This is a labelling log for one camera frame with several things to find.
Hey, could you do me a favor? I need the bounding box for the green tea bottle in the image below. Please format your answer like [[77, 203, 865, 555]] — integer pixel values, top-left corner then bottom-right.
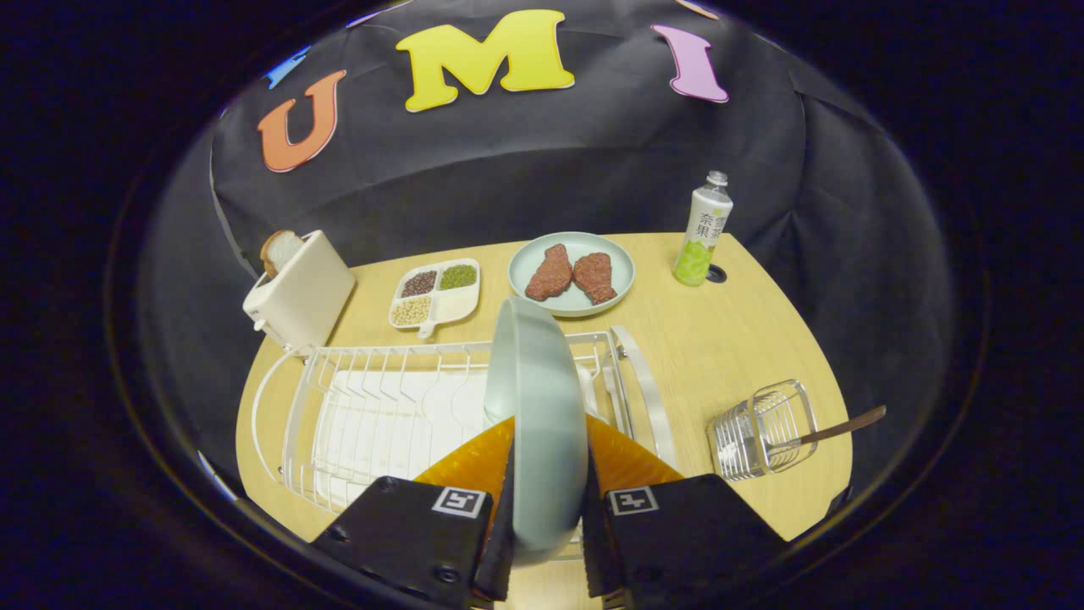
[[672, 171, 734, 287]]

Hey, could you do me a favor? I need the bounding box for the white wire dish rack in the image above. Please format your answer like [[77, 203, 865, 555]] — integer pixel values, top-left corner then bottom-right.
[[252, 325, 678, 560]]

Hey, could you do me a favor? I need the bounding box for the brown meat patty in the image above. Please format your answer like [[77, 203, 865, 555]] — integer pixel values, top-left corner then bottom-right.
[[573, 252, 618, 305], [524, 244, 574, 302]]

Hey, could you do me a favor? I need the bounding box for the toasted bread slice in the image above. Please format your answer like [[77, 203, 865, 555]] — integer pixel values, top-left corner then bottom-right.
[[260, 230, 304, 278]]

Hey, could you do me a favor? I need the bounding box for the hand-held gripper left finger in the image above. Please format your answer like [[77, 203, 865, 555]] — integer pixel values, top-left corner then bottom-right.
[[310, 415, 517, 609]]

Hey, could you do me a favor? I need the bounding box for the wooden handled metal spoon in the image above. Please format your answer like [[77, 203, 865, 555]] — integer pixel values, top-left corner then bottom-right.
[[766, 405, 888, 450]]

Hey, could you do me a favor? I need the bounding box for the clear wire cutlery basket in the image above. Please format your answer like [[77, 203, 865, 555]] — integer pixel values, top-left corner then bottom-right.
[[707, 380, 820, 482]]

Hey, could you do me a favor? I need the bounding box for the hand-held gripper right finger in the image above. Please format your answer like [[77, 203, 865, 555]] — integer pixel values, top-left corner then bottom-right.
[[581, 413, 787, 609]]

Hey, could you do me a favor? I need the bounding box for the white toaster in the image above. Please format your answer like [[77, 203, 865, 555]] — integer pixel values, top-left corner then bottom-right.
[[242, 230, 357, 352]]

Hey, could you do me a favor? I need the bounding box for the white divided snack dish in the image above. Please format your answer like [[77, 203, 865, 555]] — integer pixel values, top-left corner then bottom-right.
[[389, 258, 481, 340]]

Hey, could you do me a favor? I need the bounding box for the black backdrop cloth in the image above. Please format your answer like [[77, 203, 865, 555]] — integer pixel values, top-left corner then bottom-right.
[[140, 0, 954, 509]]

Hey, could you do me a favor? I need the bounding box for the pale green plate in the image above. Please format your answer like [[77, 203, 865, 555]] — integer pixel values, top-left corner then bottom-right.
[[508, 232, 636, 319], [484, 295, 589, 564]]

